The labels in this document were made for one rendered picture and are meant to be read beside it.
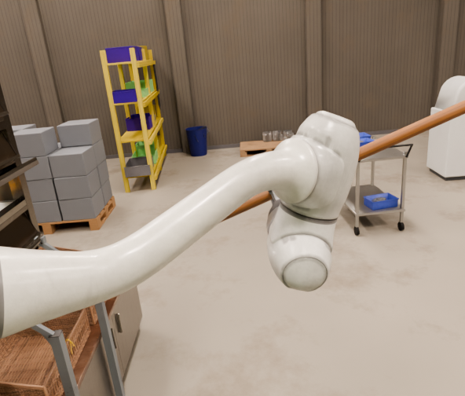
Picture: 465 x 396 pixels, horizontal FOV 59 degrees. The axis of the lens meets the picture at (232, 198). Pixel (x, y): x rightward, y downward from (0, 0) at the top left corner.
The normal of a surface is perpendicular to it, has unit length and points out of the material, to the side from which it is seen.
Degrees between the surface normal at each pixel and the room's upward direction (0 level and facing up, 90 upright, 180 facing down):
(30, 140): 90
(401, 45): 90
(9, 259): 35
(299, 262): 84
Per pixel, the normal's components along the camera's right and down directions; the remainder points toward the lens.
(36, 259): 0.48, -0.81
